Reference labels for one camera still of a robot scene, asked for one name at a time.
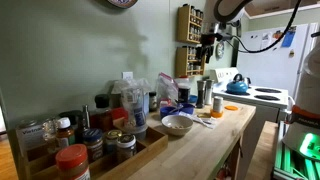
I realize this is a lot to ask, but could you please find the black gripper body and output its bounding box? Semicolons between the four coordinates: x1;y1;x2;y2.
199;32;224;50

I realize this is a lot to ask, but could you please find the robot base stand green light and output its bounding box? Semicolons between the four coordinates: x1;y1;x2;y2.
272;119;320;180

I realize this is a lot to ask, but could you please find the wooden spice rack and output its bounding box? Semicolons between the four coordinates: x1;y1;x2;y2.
176;3;204;45
175;45;205;78

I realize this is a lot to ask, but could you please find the white salt grinder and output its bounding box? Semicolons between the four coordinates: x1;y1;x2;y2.
204;78;215;106

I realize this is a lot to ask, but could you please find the dark pepper grinder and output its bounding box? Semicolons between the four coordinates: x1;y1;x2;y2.
195;79;207;109

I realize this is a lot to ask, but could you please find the clear zip plastic bag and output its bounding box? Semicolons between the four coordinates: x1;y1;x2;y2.
156;72;179;104

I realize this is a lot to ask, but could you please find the spice shaker with orange cap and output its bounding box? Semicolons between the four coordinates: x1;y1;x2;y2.
210;95;224;119

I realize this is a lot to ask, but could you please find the white paper on fridge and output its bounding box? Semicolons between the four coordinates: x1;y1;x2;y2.
260;32;273;50

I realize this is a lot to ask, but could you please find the loose orange plastic lid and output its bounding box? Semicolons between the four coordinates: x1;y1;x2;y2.
224;104;240;112

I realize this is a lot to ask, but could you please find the white refrigerator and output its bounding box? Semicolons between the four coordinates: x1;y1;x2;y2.
236;22;319;101

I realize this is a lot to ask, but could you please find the small jar with dark lid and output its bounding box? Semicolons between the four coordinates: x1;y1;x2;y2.
148;91;158;113

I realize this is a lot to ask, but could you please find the white crumpled paper wrapper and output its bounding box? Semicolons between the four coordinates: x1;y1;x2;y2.
179;111;218;130

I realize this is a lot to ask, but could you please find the white electric stove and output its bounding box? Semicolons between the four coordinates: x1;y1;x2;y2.
209;67;290;180

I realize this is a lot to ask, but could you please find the overhead kitchen cabinet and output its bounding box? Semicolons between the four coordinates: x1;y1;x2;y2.
244;0;320;20

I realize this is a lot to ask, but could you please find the white ceramic bowl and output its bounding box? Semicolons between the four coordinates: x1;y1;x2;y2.
161;114;194;137

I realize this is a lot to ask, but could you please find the blue paper on fridge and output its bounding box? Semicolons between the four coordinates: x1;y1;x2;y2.
280;25;297;48

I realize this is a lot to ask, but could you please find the plastic wrapped clear container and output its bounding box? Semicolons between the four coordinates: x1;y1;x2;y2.
113;78;151;141

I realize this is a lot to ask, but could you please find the small red box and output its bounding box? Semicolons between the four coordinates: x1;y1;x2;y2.
111;107;129;121

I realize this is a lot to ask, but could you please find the wooden tray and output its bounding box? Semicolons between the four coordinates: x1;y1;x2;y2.
19;116;169;180

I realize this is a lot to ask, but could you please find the red bottle with black cap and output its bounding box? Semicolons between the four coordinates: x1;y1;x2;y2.
94;93;113;133

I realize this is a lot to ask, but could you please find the glass spice jar pale lid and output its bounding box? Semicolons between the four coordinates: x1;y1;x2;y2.
116;133;138;164

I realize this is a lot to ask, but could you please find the jar with gold lid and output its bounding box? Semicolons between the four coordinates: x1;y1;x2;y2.
104;129;123;155

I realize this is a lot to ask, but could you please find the slim steel grinder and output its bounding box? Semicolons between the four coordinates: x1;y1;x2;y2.
81;104;91;131

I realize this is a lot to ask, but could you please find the jar with blue lid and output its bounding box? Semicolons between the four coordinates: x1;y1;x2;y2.
82;128;105;163

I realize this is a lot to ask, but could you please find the black lidded container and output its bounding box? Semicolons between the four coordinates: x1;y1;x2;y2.
59;109;83;129

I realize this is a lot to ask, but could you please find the brown bottle with white cap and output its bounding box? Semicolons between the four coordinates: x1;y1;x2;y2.
54;117;76;149

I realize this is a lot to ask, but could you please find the big jar with red lid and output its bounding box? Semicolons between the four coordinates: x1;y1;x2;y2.
55;143;91;180

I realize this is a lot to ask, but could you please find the clear empty glass jar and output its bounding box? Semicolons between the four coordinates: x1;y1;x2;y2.
42;118;59;154

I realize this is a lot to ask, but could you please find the white printed carton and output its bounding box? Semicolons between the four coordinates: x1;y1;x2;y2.
15;121;46;151

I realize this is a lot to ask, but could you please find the round wall clock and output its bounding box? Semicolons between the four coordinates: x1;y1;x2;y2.
215;41;226;60

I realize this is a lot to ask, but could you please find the blue kettle with black handle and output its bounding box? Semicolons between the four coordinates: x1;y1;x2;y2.
226;73;250;95

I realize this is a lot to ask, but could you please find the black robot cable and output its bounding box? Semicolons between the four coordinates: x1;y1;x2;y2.
226;0;303;54

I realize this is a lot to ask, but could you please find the white wall outlet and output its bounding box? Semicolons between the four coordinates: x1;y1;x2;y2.
121;71;134;80

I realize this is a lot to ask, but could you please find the decorative wall plate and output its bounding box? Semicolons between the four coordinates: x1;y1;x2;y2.
107;0;139;9

